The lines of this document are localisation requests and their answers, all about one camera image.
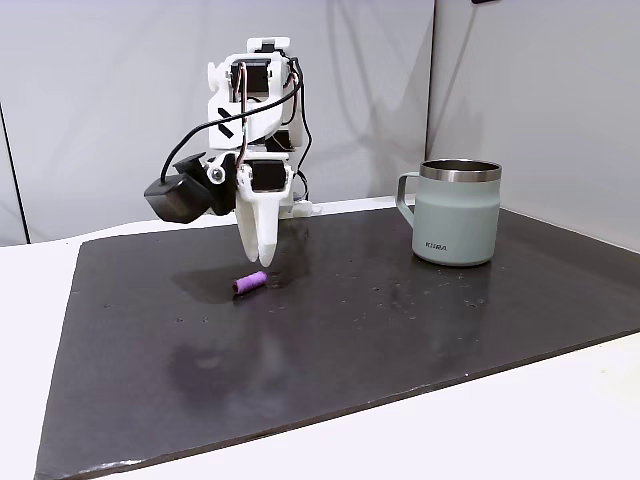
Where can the purple pen grip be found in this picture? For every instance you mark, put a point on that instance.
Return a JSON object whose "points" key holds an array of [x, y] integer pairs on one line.
{"points": [[249, 283]]}

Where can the black table mat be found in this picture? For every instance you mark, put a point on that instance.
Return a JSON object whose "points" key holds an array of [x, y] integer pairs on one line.
{"points": [[350, 340]]}

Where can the sage green metal-rimmed mug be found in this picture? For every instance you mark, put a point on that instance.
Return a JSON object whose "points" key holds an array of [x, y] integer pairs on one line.
{"points": [[455, 225]]}

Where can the black camera box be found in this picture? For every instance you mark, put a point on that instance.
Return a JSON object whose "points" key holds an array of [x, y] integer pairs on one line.
{"points": [[175, 200]]}

